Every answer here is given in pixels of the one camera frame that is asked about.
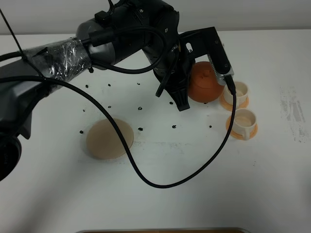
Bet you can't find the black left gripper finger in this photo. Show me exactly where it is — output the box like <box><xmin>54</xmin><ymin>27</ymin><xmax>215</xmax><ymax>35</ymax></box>
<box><xmin>169</xmin><ymin>88</ymin><xmax>190</xmax><ymax>111</ymax></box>

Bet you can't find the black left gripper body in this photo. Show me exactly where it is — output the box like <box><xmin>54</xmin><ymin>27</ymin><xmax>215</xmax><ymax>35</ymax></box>
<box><xmin>153</xmin><ymin>41</ymin><xmax>193</xmax><ymax>97</ymax></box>

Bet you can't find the brown teapot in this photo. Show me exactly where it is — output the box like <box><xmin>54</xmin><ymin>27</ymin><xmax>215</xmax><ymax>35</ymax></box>
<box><xmin>188</xmin><ymin>61</ymin><xmax>224</xmax><ymax>103</ymax></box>

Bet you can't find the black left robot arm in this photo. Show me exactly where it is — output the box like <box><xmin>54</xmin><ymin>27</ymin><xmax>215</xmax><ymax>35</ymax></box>
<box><xmin>0</xmin><ymin>0</ymin><xmax>193</xmax><ymax>179</ymax></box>

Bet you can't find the far orange saucer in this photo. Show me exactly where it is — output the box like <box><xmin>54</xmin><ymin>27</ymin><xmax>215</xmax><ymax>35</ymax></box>
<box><xmin>219</xmin><ymin>95</ymin><xmax>249</xmax><ymax>111</ymax></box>

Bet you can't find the orange saucer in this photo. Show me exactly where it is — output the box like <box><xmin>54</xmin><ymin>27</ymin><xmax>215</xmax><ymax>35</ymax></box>
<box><xmin>219</xmin><ymin>95</ymin><xmax>249</xmax><ymax>111</ymax></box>
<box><xmin>225</xmin><ymin>117</ymin><xmax>258</xmax><ymax>140</ymax></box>

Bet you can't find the far white teacup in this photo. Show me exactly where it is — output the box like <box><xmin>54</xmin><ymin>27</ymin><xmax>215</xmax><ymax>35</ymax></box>
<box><xmin>224</xmin><ymin>81</ymin><xmax>248</xmax><ymax>107</ymax></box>

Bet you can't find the white teacup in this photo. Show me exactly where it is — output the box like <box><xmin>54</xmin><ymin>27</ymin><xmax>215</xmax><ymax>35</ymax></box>
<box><xmin>232</xmin><ymin>109</ymin><xmax>257</xmax><ymax>140</ymax></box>
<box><xmin>224</xmin><ymin>81</ymin><xmax>248</xmax><ymax>107</ymax></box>

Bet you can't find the near white teacup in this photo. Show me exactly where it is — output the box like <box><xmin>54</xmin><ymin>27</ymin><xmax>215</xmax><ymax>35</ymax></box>
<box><xmin>232</xmin><ymin>109</ymin><xmax>257</xmax><ymax>140</ymax></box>

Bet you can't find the near orange saucer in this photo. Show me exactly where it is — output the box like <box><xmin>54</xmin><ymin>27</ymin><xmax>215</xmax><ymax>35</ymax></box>
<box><xmin>225</xmin><ymin>117</ymin><xmax>258</xmax><ymax>140</ymax></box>

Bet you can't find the beige round coaster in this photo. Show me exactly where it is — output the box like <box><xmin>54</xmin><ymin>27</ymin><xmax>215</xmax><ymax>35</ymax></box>
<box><xmin>86</xmin><ymin>119</ymin><xmax>126</xmax><ymax>160</ymax></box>

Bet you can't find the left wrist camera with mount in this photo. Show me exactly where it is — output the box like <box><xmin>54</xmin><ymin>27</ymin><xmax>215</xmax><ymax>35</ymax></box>
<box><xmin>180</xmin><ymin>27</ymin><xmax>234</xmax><ymax>85</ymax></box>

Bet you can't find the left camera black cable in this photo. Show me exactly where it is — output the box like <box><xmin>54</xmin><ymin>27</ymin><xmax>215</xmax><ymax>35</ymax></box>
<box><xmin>0</xmin><ymin>74</ymin><xmax>237</xmax><ymax>189</ymax></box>

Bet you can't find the black cable tie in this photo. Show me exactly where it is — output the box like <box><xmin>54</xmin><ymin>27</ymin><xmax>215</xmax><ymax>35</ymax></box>
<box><xmin>0</xmin><ymin>9</ymin><xmax>45</xmax><ymax>79</ymax></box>

